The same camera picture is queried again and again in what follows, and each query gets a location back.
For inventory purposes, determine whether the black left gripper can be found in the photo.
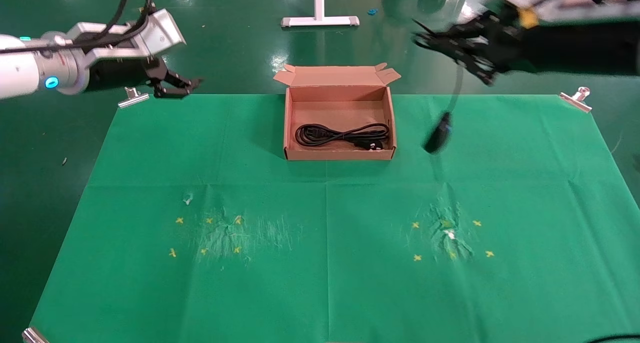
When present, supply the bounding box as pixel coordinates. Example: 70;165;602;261
89;57;204;100

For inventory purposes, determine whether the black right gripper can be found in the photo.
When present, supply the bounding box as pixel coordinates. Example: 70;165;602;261
412;12;640;87

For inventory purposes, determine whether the black power cable with plug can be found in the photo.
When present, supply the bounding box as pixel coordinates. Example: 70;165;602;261
294;122;391;152

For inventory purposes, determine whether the brown cardboard box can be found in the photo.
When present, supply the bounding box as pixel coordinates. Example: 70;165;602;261
273;63;402;162

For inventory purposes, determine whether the white table leg stand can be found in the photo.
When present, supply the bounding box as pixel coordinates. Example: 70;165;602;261
280;0;360;28

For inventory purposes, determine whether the green table cloth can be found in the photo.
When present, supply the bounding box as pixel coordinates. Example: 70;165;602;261
27;93;640;343

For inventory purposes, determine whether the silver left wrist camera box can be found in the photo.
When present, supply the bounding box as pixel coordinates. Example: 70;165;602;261
65;9;187;62

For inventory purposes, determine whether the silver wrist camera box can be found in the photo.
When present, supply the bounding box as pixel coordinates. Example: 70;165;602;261
492;0;640;24
65;9;187;62

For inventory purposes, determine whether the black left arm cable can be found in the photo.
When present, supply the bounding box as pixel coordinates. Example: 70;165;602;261
0;0;154;54

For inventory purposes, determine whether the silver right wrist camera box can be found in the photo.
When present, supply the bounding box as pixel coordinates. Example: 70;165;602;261
492;0;640;24

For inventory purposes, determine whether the black floor cable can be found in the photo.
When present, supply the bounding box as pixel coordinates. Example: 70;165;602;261
590;332;640;343

